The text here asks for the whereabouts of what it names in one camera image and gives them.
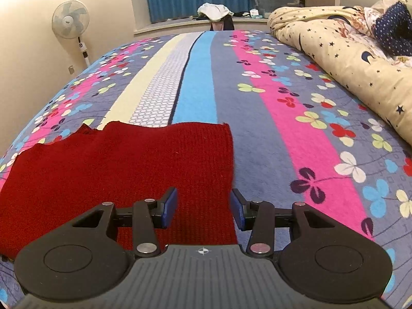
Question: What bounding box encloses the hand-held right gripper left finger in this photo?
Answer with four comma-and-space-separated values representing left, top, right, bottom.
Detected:
67, 187, 178, 258

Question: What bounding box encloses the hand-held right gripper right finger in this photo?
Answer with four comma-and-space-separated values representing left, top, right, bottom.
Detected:
230, 189, 342, 259

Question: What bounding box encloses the red knit sweater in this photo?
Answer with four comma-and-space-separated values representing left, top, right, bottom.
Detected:
0, 121, 239, 260

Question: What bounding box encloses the white clothes pile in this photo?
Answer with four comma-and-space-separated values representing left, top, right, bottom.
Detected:
197, 3, 234, 22

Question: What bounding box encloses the floral striped bed blanket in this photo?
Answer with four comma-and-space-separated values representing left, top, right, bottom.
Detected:
0, 30, 412, 309

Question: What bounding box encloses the window sill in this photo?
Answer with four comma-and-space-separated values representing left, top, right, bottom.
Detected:
133, 15, 270, 37

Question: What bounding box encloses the black hanging garment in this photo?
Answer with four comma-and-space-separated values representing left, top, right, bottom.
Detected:
209, 18, 235, 31

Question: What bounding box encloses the cream star-print quilt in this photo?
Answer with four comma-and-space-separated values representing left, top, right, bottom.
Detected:
267, 5, 412, 145

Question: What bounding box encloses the white standing fan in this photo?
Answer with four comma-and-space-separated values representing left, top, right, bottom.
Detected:
51, 0, 90, 67

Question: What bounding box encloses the navy dotted cloth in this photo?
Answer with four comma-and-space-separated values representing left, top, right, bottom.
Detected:
375, 2, 412, 57

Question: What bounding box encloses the beige crumpled cloth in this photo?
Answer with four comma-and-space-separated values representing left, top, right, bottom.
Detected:
370, 0, 409, 11

